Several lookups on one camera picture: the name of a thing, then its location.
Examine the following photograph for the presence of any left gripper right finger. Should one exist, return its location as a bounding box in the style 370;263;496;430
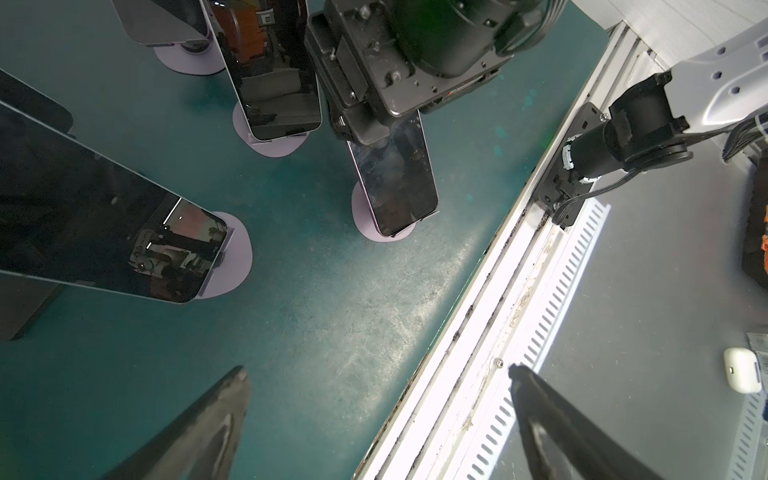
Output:
508;364;660;479

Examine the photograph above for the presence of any black back-left stand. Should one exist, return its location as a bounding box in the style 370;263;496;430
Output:
1;273;64;342

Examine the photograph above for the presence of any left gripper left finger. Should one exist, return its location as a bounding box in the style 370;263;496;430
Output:
103;366;251;479

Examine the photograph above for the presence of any black back-left phone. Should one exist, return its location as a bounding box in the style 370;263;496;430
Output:
1;70;74;134

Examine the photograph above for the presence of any purple phone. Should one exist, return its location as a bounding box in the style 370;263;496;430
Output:
112;0;208;47
347;111;439;236

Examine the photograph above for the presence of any white edged phone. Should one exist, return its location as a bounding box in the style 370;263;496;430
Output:
1;103;231;304

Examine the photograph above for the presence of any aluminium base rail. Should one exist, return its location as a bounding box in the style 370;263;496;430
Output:
355;21;646;479

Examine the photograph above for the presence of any white middle-right phone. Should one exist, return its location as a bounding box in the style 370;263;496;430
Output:
201;0;322;142

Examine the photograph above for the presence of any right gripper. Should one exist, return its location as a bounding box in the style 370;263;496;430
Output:
305;1;498;146

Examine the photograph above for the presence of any purple round stand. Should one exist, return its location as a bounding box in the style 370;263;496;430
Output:
153;41;225;76
195;212;253;300
351;183;416;243
232;103;310;159

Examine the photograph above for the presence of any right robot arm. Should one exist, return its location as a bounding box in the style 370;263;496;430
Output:
305;1;767;237

